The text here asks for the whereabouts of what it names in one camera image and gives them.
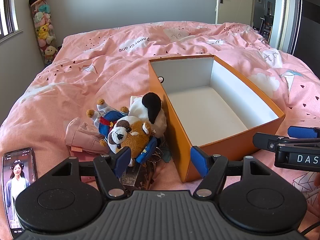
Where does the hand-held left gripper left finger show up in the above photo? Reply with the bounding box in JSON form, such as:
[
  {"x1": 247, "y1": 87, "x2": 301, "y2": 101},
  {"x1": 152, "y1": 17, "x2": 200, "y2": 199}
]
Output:
[{"x1": 49, "y1": 146, "x2": 132, "y2": 200}]

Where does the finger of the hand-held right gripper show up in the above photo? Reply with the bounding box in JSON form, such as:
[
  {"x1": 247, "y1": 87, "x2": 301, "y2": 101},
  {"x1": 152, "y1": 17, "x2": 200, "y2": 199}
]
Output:
[
  {"x1": 287, "y1": 126, "x2": 320, "y2": 138},
  {"x1": 252, "y1": 132, "x2": 320, "y2": 153}
]

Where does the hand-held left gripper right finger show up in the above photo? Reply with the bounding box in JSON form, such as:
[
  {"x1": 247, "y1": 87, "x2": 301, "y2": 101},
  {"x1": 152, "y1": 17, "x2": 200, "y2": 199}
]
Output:
[{"x1": 190, "y1": 145, "x2": 274, "y2": 198}]

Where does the dark speckled card box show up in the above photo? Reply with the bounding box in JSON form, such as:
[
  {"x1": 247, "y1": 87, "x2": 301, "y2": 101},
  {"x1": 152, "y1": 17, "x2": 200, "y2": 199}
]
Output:
[{"x1": 119, "y1": 165, "x2": 142, "y2": 187}]

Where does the red panda plush toy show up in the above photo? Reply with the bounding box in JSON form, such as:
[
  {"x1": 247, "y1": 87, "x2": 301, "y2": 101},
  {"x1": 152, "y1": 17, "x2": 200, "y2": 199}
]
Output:
[{"x1": 86, "y1": 99, "x2": 158, "y2": 167}]

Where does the metal keychain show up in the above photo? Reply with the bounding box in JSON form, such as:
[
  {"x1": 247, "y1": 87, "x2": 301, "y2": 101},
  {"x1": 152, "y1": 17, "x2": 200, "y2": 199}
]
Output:
[{"x1": 147, "y1": 146, "x2": 173, "y2": 170}]

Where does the pink pouch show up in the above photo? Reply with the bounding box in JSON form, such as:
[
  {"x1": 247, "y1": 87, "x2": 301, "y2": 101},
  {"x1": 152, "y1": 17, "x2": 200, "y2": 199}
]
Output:
[{"x1": 65, "y1": 117, "x2": 110, "y2": 154}]

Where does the orange cardboard box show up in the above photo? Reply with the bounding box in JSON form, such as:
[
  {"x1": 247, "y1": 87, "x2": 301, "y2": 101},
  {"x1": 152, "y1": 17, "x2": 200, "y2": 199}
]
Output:
[{"x1": 148, "y1": 54, "x2": 286, "y2": 183}]

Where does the white and black plush toy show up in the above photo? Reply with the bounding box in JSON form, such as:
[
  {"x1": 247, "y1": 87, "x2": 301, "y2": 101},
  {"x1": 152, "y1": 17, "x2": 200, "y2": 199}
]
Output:
[{"x1": 129, "y1": 92, "x2": 167, "y2": 138}]

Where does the smartphone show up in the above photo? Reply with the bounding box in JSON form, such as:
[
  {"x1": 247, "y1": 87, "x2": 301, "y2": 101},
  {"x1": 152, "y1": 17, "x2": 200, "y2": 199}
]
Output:
[{"x1": 2, "y1": 147, "x2": 38, "y2": 239}]

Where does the pink printed duvet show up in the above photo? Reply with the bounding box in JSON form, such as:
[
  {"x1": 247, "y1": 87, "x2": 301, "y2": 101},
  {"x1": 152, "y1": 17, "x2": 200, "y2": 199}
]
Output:
[{"x1": 0, "y1": 20, "x2": 320, "y2": 240}]

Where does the dark wardrobe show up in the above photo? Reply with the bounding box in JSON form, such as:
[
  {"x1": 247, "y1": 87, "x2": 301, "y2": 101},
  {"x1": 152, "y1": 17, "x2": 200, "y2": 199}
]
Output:
[{"x1": 294, "y1": 0, "x2": 320, "y2": 64}]

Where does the white door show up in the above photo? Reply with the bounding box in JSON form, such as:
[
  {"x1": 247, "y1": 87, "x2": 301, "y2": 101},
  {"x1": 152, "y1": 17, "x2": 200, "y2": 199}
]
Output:
[{"x1": 215, "y1": 0, "x2": 256, "y2": 27}]

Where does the clear tube of plush toys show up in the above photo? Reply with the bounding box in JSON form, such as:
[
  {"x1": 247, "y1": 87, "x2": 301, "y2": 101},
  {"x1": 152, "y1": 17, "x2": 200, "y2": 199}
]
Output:
[{"x1": 30, "y1": 0, "x2": 57, "y2": 67}]

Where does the window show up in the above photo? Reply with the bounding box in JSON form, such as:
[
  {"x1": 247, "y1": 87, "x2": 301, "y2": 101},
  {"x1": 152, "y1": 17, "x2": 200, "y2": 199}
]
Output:
[{"x1": 0, "y1": 0, "x2": 19, "y2": 37}]

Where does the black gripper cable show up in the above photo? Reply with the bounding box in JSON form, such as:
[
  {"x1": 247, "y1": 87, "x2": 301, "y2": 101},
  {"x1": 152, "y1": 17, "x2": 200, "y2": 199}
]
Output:
[{"x1": 299, "y1": 224, "x2": 320, "y2": 237}]

